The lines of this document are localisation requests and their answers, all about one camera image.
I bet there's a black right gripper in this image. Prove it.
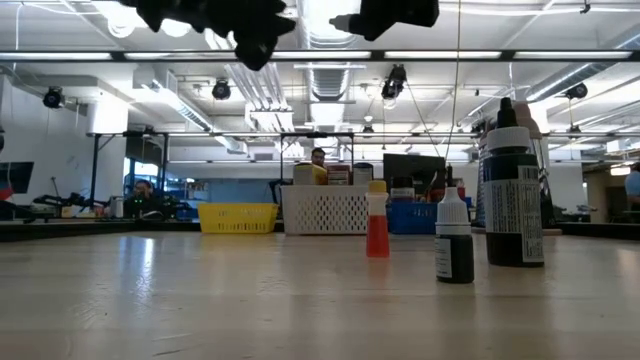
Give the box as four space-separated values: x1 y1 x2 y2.
349 0 440 42

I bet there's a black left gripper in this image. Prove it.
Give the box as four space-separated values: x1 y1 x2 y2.
119 0 296 72

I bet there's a yellow Corn Pops box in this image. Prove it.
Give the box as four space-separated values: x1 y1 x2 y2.
292 163 329 187

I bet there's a blue Frosted Flakes box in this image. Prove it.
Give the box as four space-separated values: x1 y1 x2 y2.
352 162 375 187

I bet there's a purple Raisin Bran box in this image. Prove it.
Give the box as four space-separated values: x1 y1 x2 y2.
327 164 351 187

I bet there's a purple-label spice jar black lid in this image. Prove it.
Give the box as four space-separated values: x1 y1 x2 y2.
390 175 415 204

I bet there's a red dropper bottle yellow cap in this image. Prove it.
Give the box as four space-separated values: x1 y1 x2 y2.
365 180 391 259

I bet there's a large dark bottle white cap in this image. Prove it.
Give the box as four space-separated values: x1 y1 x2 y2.
481 97 545 269

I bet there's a black overhead light bar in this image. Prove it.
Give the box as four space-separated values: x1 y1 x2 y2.
0 48 640 63

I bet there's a black ceiling spotlight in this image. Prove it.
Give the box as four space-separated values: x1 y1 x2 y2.
380 63 409 101
564 82 590 101
42 86 66 110
211 79 232 101

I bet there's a black monitor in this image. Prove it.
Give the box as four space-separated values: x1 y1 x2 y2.
382 153 447 196
0 161 35 195

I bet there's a yellow plastic basket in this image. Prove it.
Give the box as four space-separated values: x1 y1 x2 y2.
197 202 280 235

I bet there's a white plastic basket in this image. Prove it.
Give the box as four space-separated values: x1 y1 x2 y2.
280 184 371 236

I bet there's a blue plastic basket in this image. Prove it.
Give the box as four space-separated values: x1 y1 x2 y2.
387 197 472 235

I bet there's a silver ventilation duct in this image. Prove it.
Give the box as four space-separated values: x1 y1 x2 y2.
297 0 369 131

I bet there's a black metal stand frame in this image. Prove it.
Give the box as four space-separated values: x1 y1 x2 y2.
85 130 171 211

